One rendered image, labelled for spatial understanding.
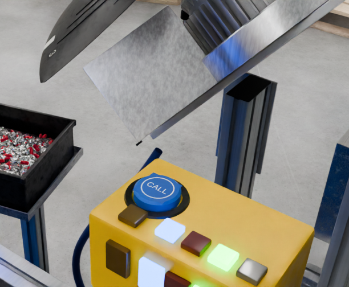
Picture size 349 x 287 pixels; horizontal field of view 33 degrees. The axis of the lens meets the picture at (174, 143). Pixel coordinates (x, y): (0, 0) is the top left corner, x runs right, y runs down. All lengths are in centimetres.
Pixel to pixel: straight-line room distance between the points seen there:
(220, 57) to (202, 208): 35
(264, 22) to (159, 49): 16
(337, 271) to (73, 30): 61
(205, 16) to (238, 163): 31
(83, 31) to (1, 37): 241
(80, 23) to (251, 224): 59
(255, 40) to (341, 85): 235
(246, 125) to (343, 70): 228
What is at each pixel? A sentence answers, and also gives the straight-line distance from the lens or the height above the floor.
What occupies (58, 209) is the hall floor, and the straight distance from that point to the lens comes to 212.
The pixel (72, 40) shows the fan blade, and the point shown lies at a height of 98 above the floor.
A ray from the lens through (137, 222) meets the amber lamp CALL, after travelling 47.
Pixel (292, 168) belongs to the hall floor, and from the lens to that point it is 241.
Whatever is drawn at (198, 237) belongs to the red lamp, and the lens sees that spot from 46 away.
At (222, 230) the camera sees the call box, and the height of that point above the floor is 107.
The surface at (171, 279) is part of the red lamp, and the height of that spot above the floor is 106.
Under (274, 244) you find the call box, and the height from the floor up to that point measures 107.
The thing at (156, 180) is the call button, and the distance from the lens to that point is 50.
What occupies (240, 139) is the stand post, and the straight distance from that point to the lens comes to 101.
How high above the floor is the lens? 139
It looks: 35 degrees down
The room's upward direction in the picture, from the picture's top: 4 degrees clockwise
